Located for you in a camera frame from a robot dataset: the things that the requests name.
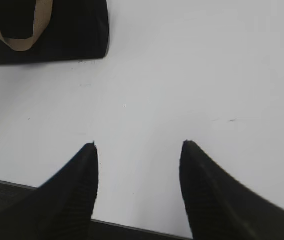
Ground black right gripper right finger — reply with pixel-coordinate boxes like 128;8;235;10
179;140;284;240

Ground black tote bag tan handles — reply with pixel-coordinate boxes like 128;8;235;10
0;0;109;65

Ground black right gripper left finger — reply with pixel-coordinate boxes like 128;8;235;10
0;143;99;240

